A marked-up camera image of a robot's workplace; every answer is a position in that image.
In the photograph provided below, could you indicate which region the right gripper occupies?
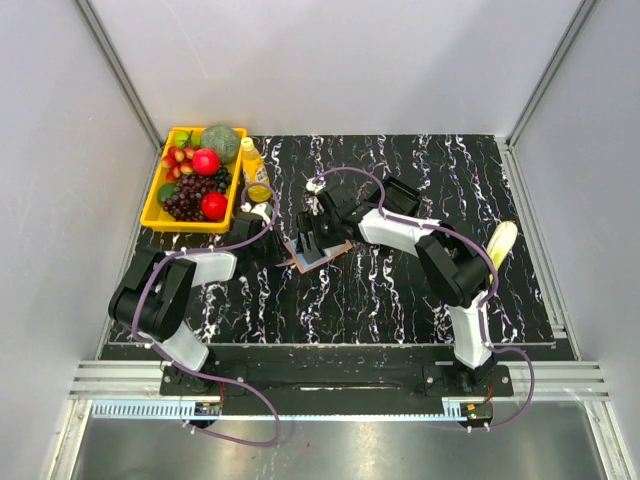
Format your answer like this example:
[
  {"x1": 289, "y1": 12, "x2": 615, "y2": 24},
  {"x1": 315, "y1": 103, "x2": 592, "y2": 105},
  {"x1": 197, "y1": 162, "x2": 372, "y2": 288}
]
[{"x1": 295, "y1": 209, "x2": 347, "y2": 255}]

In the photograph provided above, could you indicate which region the pink leather card holder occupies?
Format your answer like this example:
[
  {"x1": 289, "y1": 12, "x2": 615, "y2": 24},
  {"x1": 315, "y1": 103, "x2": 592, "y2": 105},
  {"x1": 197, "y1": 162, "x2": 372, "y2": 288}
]
[{"x1": 278, "y1": 240, "x2": 353, "y2": 274}]

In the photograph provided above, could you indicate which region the black card box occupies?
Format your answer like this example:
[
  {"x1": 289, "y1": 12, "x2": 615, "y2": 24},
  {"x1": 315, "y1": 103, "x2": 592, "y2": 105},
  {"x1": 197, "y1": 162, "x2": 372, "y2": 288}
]
[{"x1": 380, "y1": 177, "x2": 421, "y2": 217}]

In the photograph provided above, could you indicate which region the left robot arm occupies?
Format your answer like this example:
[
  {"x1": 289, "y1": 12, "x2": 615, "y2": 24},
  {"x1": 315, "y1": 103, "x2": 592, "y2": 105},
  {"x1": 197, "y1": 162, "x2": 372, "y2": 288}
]
[{"x1": 108, "y1": 204, "x2": 286, "y2": 395}]

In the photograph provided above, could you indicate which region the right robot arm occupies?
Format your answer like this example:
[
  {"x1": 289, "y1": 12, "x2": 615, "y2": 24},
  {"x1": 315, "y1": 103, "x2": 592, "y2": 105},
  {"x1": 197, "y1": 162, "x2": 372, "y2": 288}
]
[{"x1": 290, "y1": 177, "x2": 495, "y2": 396}]

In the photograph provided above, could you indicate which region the yellow juice bottle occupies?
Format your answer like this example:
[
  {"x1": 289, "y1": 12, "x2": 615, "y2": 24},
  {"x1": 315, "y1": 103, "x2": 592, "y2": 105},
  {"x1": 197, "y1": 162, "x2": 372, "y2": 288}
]
[{"x1": 240, "y1": 137, "x2": 271, "y2": 203}]

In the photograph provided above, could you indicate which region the red pomegranate lower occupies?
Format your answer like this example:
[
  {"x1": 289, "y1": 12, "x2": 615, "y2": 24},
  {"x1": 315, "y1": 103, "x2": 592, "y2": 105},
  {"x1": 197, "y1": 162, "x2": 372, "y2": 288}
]
[{"x1": 200, "y1": 192, "x2": 228, "y2": 222}]

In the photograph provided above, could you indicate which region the red pomegranate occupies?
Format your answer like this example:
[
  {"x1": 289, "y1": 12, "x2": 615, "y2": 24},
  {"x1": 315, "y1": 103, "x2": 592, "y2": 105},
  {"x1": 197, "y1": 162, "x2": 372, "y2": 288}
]
[
  {"x1": 192, "y1": 148, "x2": 221, "y2": 176},
  {"x1": 200, "y1": 192, "x2": 228, "y2": 222}
]

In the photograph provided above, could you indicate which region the small black grape bunch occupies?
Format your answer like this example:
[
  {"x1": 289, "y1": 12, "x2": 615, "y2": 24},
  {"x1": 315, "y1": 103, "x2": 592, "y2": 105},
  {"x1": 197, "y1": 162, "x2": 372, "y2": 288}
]
[{"x1": 213, "y1": 167, "x2": 233, "y2": 194}]

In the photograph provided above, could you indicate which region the dark purple grape bunch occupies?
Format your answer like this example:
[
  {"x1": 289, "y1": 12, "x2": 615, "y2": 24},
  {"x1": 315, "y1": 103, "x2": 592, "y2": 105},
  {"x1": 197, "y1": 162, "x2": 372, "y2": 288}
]
[{"x1": 160, "y1": 173, "x2": 215, "y2": 222}]

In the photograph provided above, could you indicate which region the yellow plastic tray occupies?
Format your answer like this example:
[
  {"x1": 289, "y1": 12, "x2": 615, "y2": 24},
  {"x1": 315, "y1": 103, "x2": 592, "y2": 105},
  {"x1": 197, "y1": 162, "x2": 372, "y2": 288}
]
[{"x1": 140, "y1": 127, "x2": 248, "y2": 233}]

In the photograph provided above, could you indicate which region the red pomegranate upper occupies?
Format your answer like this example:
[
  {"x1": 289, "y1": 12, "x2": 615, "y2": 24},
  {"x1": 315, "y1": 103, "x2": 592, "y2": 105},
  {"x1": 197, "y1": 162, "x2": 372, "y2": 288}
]
[{"x1": 192, "y1": 148, "x2": 221, "y2": 176}]

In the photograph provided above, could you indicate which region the green melon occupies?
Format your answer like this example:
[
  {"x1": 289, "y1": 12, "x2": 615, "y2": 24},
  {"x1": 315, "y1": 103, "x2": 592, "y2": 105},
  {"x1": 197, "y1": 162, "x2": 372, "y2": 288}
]
[{"x1": 200, "y1": 125, "x2": 241, "y2": 164}]

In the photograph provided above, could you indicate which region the small red fruit bunch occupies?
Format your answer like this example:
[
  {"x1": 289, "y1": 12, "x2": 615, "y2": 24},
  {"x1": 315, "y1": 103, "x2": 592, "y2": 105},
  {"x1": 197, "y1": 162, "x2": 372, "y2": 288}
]
[{"x1": 160, "y1": 146, "x2": 196, "y2": 183}]

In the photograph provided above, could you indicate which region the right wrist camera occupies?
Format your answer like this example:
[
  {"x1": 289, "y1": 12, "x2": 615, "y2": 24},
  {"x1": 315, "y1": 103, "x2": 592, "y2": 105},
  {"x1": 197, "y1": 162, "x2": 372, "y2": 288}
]
[{"x1": 306, "y1": 178, "x2": 326, "y2": 215}]

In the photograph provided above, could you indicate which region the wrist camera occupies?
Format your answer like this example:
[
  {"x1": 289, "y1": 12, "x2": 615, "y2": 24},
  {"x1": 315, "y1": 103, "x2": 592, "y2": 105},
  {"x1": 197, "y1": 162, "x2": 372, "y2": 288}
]
[
  {"x1": 240, "y1": 202, "x2": 274, "y2": 224},
  {"x1": 306, "y1": 178, "x2": 326, "y2": 215}
]

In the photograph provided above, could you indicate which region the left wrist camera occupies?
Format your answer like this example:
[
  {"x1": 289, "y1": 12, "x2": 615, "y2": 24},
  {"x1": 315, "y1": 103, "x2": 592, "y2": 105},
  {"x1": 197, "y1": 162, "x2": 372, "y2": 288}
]
[{"x1": 240, "y1": 202, "x2": 274, "y2": 224}]

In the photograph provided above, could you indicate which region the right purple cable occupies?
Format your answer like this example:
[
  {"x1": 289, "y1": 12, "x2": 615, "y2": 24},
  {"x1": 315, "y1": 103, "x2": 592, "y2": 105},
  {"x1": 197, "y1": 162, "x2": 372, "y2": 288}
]
[{"x1": 309, "y1": 166, "x2": 535, "y2": 433}]

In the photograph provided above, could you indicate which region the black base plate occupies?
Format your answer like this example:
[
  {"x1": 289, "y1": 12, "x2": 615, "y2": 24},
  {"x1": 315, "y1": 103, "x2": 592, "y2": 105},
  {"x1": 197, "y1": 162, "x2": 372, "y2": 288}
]
[{"x1": 160, "y1": 345, "x2": 514, "y2": 416}]

